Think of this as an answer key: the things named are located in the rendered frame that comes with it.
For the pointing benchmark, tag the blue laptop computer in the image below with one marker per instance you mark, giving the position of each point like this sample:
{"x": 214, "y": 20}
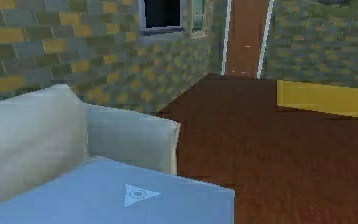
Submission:
{"x": 120, "y": 193}

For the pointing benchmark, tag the white sofa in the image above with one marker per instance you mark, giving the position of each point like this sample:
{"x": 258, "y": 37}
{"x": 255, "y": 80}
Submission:
{"x": 33, "y": 133}

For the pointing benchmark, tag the narrow window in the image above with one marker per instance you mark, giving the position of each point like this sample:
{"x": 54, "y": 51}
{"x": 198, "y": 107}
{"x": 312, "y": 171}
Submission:
{"x": 197, "y": 15}

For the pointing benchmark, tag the dark window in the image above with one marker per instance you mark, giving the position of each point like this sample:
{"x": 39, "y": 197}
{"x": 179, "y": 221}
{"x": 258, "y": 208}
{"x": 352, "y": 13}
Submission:
{"x": 162, "y": 13}

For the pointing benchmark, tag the yellow furniture block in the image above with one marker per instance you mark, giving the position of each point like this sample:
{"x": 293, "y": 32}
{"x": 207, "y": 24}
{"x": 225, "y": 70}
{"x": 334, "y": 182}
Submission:
{"x": 323, "y": 98}

